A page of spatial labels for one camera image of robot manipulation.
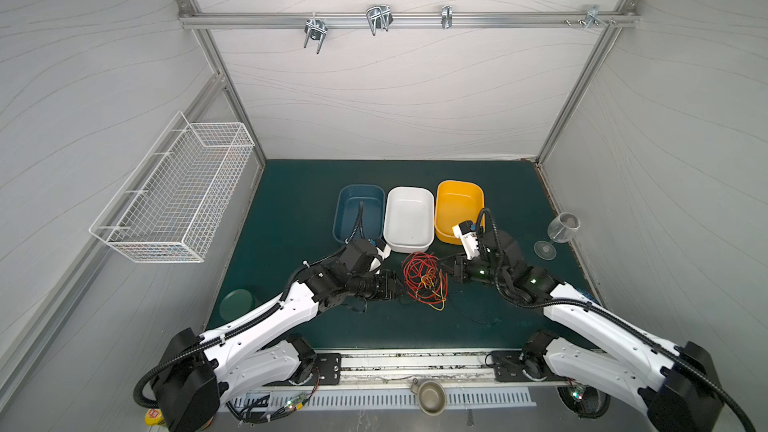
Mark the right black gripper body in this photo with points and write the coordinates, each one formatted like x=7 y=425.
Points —
x=457 y=267

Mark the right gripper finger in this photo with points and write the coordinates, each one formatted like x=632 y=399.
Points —
x=450 y=276
x=449 y=261

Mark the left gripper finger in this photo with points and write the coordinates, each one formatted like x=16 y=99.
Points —
x=399 y=294
x=398 y=277

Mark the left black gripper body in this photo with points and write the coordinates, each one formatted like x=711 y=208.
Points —
x=372 y=286

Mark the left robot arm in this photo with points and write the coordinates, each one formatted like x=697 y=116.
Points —
x=198 y=373

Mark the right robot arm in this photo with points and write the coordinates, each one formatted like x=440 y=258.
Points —
x=676 y=387

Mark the yellow plastic bin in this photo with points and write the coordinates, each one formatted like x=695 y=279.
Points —
x=456 y=202

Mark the white plastic bin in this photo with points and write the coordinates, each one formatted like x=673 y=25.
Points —
x=409 y=219

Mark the clear wine glass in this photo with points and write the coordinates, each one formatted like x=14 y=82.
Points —
x=562 y=229

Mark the blue plastic bin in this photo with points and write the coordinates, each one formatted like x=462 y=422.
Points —
x=359 y=213

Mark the olive round cup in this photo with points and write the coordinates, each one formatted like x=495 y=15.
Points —
x=430 y=396

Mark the green round lid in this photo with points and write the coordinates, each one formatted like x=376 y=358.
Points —
x=236 y=304

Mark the aluminium crossbar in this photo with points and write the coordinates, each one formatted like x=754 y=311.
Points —
x=401 y=20

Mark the metal U-bolt hook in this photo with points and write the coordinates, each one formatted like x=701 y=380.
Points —
x=379 y=17

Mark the metal clamp hook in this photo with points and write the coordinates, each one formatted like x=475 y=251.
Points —
x=316 y=31

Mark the sauce bottle yellow cap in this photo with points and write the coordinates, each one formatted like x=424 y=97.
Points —
x=154 y=418

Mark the right metal clamp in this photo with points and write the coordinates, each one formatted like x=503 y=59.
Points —
x=592 y=19

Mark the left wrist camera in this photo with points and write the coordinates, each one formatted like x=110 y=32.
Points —
x=383 y=251

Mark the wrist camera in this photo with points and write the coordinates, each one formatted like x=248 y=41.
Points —
x=383 y=251
x=466 y=233

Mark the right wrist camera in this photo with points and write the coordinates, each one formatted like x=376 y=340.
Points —
x=466 y=233

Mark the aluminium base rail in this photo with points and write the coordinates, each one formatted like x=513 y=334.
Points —
x=349 y=380

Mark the white wire basket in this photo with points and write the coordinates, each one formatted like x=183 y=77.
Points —
x=169 y=208

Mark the small metal bracket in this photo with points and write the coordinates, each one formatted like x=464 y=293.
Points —
x=446 y=17

